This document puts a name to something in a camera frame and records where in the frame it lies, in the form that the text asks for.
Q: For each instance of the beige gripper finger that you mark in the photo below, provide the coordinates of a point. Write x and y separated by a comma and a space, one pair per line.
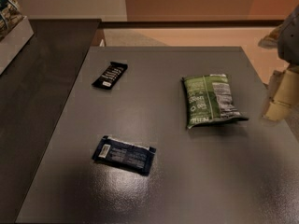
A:
283, 94

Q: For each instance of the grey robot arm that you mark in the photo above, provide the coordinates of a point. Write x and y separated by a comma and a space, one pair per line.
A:
288, 40

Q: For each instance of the black rxbar chocolate bar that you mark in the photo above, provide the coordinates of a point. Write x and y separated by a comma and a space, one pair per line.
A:
110, 76

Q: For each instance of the green chip bag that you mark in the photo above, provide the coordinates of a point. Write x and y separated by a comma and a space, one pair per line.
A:
210, 101

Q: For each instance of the dark blue snack bar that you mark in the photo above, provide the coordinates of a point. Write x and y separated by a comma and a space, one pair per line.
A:
124, 155

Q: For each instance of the dark side table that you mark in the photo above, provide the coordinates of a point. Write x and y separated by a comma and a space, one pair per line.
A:
33, 92

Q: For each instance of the white display box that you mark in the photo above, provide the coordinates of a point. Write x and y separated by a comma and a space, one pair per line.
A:
13, 42

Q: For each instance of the snack packs in box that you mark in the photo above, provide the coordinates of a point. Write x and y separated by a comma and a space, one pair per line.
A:
10, 16

